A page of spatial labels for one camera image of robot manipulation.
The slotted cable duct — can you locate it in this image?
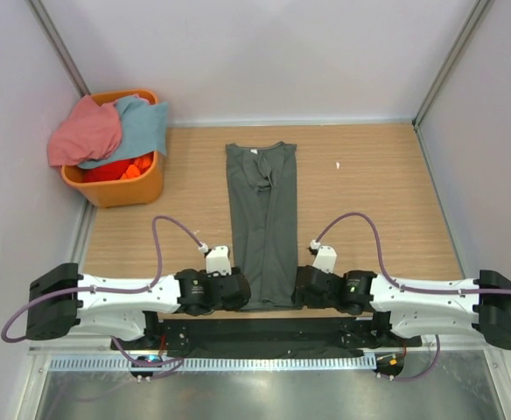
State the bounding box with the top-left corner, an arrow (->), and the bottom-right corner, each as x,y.
48,353 -> 377,373

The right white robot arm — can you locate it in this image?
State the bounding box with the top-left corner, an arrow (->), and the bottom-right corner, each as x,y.
292,266 -> 511,351

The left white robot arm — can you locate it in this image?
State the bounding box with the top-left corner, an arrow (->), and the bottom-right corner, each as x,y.
25,262 -> 251,350

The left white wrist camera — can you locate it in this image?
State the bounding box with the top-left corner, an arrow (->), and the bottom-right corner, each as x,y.
198,242 -> 232,277

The dark grey t shirt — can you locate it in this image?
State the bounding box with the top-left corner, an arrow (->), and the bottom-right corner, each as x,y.
226,142 -> 298,312

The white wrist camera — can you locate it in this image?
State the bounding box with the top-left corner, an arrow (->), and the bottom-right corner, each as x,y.
198,242 -> 232,277
309,240 -> 337,274

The red orange t shirt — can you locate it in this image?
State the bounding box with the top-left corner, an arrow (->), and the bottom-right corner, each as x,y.
83,152 -> 154,183

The pink t shirt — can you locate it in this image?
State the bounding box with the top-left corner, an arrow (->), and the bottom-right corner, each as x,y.
47,95 -> 123,167

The light blue t shirt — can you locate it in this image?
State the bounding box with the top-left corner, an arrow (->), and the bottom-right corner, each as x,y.
78,94 -> 168,170

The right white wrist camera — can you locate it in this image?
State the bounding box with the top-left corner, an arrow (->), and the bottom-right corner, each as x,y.
309,240 -> 337,274

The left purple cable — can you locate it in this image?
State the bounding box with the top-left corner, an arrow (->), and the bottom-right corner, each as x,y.
0,214 -> 208,380

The orange plastic tub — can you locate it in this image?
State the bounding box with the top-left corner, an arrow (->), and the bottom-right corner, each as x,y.
53,89 -> 164,207

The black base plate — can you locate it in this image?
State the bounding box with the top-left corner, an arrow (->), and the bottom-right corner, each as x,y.
120,317 -> 423,360

